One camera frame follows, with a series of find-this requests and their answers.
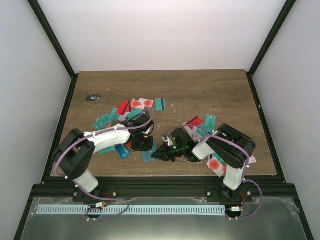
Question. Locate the black frame post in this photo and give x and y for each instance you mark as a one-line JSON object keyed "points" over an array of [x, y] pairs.
{"points": [[276, 27], [41, 17]]}

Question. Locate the light blue slotted cable duct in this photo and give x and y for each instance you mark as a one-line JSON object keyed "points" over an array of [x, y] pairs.
{"points": [[199, 210]]}

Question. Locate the blue card left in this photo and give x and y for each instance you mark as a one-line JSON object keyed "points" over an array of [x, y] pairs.
{"points": [[122, 151]]}

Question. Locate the white card red circles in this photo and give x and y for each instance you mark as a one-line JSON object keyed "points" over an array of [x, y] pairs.
{"points": [[142, 103]]}

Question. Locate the teal card with black stripe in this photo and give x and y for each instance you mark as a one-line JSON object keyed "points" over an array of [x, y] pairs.
{"points": [[160, 104]]}

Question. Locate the light blue card holder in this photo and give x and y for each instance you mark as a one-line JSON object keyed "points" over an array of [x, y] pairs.
{"points": [[147, 155]]}

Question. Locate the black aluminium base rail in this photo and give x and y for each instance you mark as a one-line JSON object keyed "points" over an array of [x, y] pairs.
{"points": [[210, 187]]}

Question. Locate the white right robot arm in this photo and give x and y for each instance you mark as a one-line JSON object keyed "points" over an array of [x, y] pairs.
{"points": [[233, 146]]}

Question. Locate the black frame post right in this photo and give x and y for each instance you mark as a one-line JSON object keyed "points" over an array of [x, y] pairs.
{"points": [[276, 27]]}

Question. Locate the small black card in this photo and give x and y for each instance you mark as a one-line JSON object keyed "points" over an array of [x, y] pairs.
{"points": [[93, 98]]}

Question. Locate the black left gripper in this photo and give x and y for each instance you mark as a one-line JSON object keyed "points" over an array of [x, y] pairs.
{"points": [[147, 148]]}

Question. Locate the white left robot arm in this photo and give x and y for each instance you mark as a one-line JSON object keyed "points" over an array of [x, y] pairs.
{"points": [[75, 152]]}

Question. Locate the black frame post left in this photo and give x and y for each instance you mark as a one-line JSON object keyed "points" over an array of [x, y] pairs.
{"points": [[41, 17]]}

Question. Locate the white card large red circle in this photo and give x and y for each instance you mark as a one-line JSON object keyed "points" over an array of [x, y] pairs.
{"points": [[216, 166]]}

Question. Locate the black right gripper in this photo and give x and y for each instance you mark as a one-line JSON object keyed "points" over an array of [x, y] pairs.
{"points": [[165, 156]]}

